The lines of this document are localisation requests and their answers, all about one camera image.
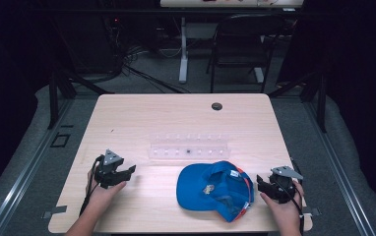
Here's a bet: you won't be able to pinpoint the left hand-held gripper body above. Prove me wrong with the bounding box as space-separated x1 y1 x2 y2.
94 148 127 190

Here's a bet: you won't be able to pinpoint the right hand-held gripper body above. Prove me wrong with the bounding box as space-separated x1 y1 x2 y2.
263 165 304 205

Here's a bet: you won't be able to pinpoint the blue baseball cap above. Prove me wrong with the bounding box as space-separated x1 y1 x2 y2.
175 159 255 223

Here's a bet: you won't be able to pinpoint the person's right hand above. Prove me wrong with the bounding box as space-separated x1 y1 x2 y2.
259 180 306 234

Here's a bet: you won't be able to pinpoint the person's left hand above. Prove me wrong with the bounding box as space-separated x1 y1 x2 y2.
87 168 128 214

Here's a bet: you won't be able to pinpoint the grey tape strip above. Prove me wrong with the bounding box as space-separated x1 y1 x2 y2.
301 207 322 218
41 205 69 220

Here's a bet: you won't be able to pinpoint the black tape square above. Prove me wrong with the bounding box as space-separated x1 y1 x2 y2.
49 132 72 148

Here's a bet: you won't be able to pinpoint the clear plastic rack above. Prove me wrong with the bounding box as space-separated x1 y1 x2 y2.
148 132 232 162

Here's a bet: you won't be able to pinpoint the black metal stand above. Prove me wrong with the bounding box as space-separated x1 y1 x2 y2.
267 69 329 134
47 63 115 131

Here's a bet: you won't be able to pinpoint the white desk with legs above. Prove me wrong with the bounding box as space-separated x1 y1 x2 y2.
159 0 306 85

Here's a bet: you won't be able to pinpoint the black folding chair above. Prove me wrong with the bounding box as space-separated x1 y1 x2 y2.
205 13 290 94

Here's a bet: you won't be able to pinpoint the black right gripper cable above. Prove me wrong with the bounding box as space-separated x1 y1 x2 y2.
274 156 306 236

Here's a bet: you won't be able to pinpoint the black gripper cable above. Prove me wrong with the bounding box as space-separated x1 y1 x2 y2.
79 154 105 218
274 156 306 236

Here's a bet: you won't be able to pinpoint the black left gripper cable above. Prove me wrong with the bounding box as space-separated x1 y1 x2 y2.
79 154 105 218

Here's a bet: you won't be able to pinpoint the aluminium floor rail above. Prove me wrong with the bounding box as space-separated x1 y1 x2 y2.
0 97 76 236
302 97 376 236

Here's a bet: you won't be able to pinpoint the black floor cables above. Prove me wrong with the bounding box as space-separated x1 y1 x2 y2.
100 13 192 95

